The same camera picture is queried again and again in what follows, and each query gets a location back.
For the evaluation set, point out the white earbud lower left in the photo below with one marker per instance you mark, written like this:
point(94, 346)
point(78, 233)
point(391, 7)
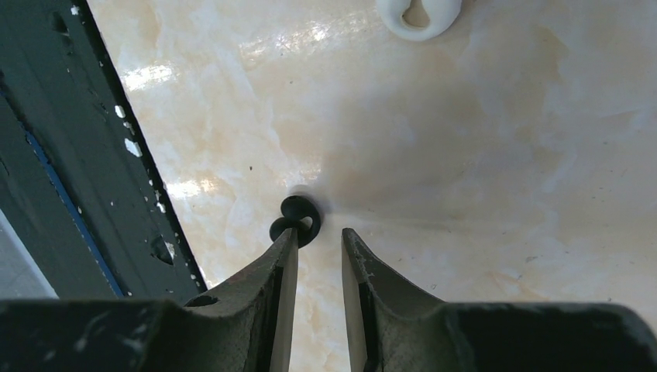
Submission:
point(418, 21)

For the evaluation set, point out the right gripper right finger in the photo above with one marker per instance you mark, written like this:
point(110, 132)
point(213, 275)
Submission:
point(394, 325)

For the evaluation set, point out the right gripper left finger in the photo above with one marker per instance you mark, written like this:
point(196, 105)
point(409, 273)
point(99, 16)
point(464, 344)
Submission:
point(242, 324)

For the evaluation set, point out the aluminium front rail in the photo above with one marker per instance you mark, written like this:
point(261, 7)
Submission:
point(21, 277)

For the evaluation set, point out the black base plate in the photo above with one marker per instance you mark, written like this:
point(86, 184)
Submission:
point(78, 183)

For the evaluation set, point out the black earbud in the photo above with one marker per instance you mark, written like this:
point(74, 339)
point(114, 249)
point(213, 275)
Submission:
point(301, 213)

